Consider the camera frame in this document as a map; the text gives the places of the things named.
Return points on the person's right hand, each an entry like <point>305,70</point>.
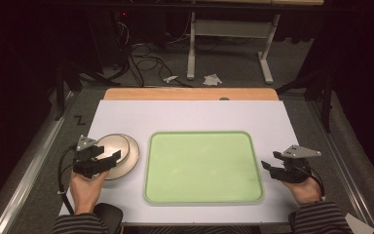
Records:
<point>305,192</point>

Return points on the light green tray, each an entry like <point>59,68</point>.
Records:
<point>204,167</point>

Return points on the white paper sheet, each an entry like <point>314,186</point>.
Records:
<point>358,225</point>

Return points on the dark computer tower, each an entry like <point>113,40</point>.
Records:
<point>110,35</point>

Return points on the white metal desk frame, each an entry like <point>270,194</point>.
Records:
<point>230,28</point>

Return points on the wooden table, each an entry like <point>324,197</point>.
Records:
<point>188,94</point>

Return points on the white plate with dark rim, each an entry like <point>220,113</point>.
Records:
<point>129,162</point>

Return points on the black stand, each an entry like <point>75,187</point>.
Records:
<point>60,91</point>
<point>326,97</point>

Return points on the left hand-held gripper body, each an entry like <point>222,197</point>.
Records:
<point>85,162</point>

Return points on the person's left hand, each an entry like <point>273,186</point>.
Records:
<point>85,192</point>

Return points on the crumpled white paper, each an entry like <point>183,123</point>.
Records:
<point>212,80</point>

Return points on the small white paper scrap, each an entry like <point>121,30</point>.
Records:
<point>170,78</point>

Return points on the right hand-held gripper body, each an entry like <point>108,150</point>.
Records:
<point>295,169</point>

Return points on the aluminium floor rail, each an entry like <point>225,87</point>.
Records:
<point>339,156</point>
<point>26,180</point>

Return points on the white bowl with dark rim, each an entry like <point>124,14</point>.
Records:
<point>112,148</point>

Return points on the black round chair part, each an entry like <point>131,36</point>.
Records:
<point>109,214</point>

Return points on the white table mat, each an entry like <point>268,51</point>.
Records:
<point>191,117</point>

